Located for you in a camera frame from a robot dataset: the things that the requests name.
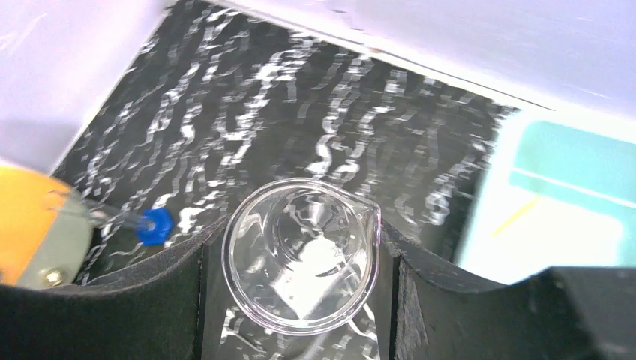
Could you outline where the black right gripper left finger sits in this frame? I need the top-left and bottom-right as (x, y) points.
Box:
(1, 217), (230, 359)

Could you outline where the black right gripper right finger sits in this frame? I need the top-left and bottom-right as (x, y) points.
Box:
(372, 223), (635, 359)

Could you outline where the clear glass beaker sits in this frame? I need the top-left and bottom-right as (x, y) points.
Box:
(221, 178), (381, 336)

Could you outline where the blue capped glass tube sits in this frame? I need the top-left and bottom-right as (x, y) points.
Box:
(44, 190), (174, 247)

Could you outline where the white drum orange face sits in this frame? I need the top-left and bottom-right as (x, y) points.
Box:
(1, 166), (94, 290)

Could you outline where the mint green plastic bin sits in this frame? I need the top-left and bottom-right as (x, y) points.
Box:
(454, 111), (635, 284)

